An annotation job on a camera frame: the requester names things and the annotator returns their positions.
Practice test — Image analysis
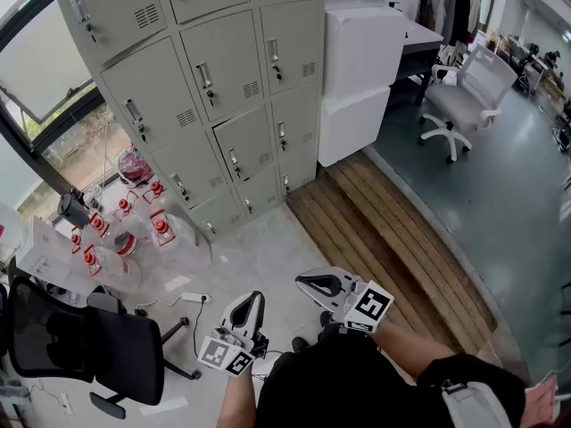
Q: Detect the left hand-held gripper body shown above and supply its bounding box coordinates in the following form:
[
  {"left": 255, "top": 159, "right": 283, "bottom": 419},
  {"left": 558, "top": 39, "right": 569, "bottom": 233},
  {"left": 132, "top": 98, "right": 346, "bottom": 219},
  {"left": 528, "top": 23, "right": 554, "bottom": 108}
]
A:
[{"left": 197, "top": 325, "right": 269, "bottom": 378}]

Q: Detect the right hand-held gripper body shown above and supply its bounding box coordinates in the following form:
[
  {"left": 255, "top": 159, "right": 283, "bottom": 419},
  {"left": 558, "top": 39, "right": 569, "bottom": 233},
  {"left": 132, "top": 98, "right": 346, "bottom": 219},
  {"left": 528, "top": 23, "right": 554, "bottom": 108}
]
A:
[{"left": 333, "top": 276, "right": 396, "bottom": 334}]

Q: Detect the grey locker door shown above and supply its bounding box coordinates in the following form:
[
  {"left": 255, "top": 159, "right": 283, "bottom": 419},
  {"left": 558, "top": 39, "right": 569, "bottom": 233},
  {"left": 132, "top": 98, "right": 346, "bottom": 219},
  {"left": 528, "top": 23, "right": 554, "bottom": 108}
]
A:
[{"left": 212, "top": 103, "right": 276, "bottom": 184}]

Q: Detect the person's right forearm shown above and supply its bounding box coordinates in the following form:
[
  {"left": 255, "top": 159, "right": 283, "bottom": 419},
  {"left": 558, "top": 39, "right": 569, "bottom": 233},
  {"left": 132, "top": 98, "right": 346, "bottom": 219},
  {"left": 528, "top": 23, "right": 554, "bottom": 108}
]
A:
[{"left": 370, "top": 317, "right": 457, "bottom": 383}]

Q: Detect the grey shoulder bag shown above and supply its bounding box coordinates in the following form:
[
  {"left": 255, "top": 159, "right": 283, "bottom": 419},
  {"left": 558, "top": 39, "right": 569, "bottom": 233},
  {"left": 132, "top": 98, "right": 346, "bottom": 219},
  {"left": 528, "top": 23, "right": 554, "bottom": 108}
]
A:
[{"left": 439, "top": 377, "right": 515, "bottom": 428}]

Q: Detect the person's left forearm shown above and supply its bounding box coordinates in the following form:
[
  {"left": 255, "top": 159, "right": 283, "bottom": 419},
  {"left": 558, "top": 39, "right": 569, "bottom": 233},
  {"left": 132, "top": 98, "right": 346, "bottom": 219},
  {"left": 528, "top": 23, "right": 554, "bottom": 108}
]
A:
[{"left": 215, "top": 371, "right": 259, "bottom": 428}]

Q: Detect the grey metal locker cabinet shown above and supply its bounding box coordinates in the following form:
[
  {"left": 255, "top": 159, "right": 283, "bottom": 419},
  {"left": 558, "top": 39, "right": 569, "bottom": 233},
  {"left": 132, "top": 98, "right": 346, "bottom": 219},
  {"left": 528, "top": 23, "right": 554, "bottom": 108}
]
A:
[{"left": 48, "top": 0, "right": 327, "bottom": 243}]

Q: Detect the wooden plank platform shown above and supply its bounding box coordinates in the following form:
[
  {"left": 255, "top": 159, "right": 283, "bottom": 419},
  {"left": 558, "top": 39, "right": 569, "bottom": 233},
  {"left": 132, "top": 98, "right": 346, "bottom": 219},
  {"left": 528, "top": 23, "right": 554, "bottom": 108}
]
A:
[{"left": 285, "top": 151, "right": 499, "bottom": 357}]

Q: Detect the person's black clothing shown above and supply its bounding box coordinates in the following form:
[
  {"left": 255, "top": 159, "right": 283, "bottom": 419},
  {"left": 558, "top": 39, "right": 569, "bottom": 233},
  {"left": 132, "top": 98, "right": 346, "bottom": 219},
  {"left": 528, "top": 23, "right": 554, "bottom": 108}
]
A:
[{"left": 255, "top": 323, "right": 528, "bottom": 428}]

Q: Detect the black office chair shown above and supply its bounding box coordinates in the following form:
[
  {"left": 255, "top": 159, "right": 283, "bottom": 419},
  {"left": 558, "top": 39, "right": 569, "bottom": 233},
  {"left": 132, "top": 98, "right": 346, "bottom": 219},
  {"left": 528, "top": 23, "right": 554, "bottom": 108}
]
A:
[{"left": 5, "top": 276, "right": 203, "bottom": 421}]

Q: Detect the cluster of clear water jugs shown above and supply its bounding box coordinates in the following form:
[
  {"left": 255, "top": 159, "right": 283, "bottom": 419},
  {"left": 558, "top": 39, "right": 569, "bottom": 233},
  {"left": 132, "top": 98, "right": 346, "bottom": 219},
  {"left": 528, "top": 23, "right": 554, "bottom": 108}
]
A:
[{"left": 70, "top": 179, "right": 198, "bottom": 292}]

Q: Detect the small white box cabinet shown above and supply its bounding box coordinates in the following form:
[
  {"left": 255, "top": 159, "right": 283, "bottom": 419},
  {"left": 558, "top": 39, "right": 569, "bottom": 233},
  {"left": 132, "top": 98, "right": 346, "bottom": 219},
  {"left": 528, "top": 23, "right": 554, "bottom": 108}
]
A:
[{"left": 317, "top": 85, "right": 392, "bottom": 169}]

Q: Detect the black kettle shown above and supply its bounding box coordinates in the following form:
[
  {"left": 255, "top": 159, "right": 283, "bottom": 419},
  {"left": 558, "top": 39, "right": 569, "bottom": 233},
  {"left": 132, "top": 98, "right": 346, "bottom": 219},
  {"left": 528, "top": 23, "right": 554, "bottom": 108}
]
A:
[{"left": 56, "top": 191, "right": 92, "bottom": 230}]

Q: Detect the white cardboard box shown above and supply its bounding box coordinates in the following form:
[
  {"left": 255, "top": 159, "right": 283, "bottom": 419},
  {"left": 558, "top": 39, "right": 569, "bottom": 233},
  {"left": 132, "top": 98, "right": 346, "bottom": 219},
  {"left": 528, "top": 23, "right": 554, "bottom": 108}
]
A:
[{"left": 16, "top": 215, "right": 93, "bottom": 287}]

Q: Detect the white office chair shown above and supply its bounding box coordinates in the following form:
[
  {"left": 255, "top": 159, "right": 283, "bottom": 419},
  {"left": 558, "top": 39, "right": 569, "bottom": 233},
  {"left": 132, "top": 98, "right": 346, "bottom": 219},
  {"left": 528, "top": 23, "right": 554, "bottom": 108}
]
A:
[{"left": 418, "top": 44, "right": 519, "bottom": 165}]

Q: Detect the large white box cabinet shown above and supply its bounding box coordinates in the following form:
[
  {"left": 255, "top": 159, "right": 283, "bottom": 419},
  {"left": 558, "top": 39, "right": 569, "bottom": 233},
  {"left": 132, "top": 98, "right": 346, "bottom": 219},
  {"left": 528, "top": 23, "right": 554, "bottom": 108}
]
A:
[{"left": 324, "top": 6, "right": 408, "bottom": 103}]

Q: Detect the grey desk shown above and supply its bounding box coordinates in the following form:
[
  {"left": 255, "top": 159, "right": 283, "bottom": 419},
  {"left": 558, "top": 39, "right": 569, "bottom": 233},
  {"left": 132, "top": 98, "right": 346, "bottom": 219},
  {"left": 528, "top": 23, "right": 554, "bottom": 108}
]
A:
[{"left": 386, "top": 19, "right": 446, "bottom": 107}]

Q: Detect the cluttered work desk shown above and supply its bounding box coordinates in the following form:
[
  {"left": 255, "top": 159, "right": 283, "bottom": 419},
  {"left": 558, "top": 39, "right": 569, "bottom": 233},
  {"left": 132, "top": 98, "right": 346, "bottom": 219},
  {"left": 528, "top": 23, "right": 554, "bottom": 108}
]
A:
[{"left": 490, "top": 29, "right": 571, "bottom": 155}]

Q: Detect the black framed window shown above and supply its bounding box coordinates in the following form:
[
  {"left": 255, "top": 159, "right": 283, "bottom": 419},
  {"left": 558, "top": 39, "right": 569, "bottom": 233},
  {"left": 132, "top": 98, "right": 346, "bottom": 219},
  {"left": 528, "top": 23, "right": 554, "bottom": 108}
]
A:
[{"left": 0, "top": 0, "right": 135, "bottom": 213}]

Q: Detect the rack of hanging clothes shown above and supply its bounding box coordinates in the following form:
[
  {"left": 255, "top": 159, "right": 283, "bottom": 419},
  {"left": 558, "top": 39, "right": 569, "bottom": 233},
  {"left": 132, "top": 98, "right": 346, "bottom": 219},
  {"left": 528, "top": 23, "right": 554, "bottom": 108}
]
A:
[{"left": 416, "top": 0, "right": 484, "bottom": 48}]

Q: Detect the black power cable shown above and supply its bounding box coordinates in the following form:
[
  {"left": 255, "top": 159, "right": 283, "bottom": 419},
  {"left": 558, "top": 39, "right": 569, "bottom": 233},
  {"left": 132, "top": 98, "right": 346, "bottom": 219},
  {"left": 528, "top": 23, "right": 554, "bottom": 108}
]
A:
[{"left": 191, "top": 300, "right": 211, "bottom": 359}]

